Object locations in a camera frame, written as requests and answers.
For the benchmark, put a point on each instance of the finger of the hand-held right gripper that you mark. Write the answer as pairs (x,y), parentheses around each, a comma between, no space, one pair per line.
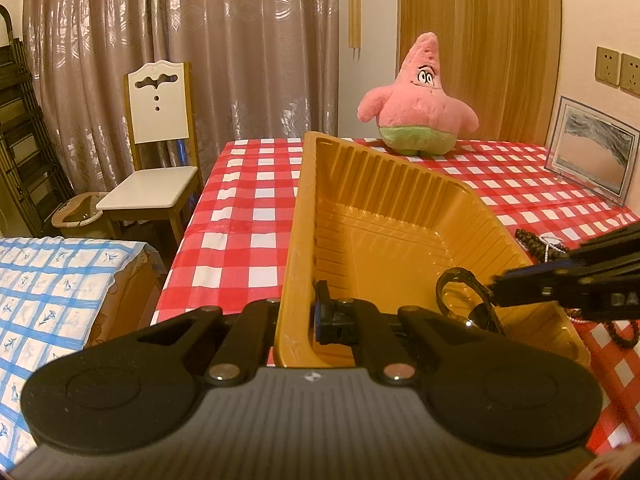
(610,245)
(525,292)

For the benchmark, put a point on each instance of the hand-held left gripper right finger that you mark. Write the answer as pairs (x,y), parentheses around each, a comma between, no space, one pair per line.
(330,322)

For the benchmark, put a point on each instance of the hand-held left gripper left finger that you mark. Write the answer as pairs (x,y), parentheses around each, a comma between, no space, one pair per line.
(260,322)

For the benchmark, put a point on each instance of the gold plastic tray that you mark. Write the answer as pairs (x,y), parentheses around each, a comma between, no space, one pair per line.
(380,220)

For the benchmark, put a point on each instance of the red checkered tablecloth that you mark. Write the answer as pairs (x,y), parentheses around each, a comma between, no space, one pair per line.
(240,210)

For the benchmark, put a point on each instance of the blue patterned sheet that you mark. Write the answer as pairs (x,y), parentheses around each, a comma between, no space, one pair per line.
(50,310)

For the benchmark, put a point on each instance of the pink starfish plush toy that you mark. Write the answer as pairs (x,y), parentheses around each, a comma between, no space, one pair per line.
(420,105)

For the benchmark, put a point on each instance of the white wooden chair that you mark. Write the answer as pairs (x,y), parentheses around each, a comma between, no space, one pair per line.
(157,110)

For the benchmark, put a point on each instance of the wooden door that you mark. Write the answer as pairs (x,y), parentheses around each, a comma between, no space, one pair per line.
(475,35)

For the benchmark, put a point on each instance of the grey patterned curtain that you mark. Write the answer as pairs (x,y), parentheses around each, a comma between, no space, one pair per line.
(200,60)

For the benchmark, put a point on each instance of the black folding rack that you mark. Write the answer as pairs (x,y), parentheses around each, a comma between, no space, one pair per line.
(25,135)

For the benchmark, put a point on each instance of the sand art picture frame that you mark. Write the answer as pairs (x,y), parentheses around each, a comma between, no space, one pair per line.
(590,150)

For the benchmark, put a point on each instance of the gold wall socket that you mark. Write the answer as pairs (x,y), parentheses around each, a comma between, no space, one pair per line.
(630,72)
(607,65)

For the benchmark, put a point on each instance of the wooden wall strip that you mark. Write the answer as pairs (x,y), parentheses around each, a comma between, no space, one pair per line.
(355,15)

